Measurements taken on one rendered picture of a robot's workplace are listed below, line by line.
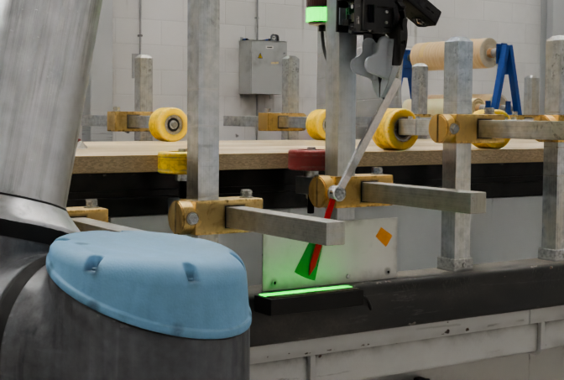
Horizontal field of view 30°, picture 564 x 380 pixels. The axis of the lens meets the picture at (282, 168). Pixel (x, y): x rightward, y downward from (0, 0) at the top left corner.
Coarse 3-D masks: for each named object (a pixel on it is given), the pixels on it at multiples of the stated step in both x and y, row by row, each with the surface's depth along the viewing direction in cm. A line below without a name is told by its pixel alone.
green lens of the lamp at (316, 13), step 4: (308, 8) 169; (312, 8) 169; (316, 8) 168; (320, 8) 168; (324, 8) 168; (308, 12) 170; (312, 12) 169; (316, 12) 168; (320, 12) 168; (324, 12) 168; (308, 16) 170; (312, 16) 169; (316, 16) 168; (320, 16) 168; (324, 16) 168; (308, 20) 170; (312, 20) 169; (316, 20) 168; (320, 20) 168; (324, 20) 168
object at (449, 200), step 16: (304, 176) 181; (304, 192) 181; (368, 192) 166; (384, 192) 163; (400, 192) 160; (416, 192) 157; (432, 192) 154; (448, 192) 151; (464, 192) 148; (480, 192) 148; (432, 208) 154; (448, 208) 151; (464, 208) 148; (480, 208) 148
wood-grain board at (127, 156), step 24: (96, 144) 219; (120, 144) 221; (144, 144) 222; (168, 144) 224; (240, 144) 228; (264, 144) 229; (288, 144) 231; (312, 144) 232; (432, 144) 240; (528, 144) 247; (96, 168) 164; (120, 168) 167; (144, 168) 169; (240, 168) 179; (264, 168) 182; (288, 168) 184
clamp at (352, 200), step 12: (312, 180) 167; (324, 180) 165; (336, 180) 165; (360, 180) 168; (372, 180) 169; (384, 180) 170; (312, 192) 167; (324, 192) 164; (348, 192) 166; (360, 192) 168; (312, 204) 167; (324, 204) 165; (336, 204) 165; (348, 204) 166; (360, 204) 168; (372, 204) 169; (384, 204) 170
